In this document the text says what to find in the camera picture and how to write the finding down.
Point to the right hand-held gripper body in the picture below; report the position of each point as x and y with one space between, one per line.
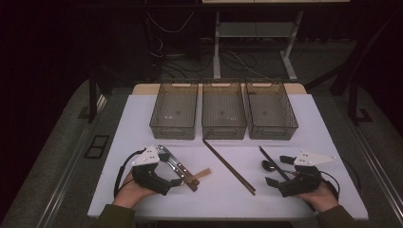
307 180

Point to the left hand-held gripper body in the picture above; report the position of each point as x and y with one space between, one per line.
145 177

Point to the black chopstick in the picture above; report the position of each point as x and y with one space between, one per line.
269 158
273 161

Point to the light wooden spoon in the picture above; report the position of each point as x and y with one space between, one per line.
202 173

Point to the transparent grey plastic bin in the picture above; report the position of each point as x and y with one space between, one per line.
223 110
174 110
271 110

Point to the person's left hand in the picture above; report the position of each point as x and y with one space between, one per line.
130 193

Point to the person's right hand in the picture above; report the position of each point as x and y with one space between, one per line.
323 199

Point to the aluminium rail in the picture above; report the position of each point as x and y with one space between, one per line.
380 172
66 177

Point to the black stand post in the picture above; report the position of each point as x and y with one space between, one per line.
353 101
92 98

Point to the white metal desk frame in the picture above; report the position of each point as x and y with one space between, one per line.
216 47

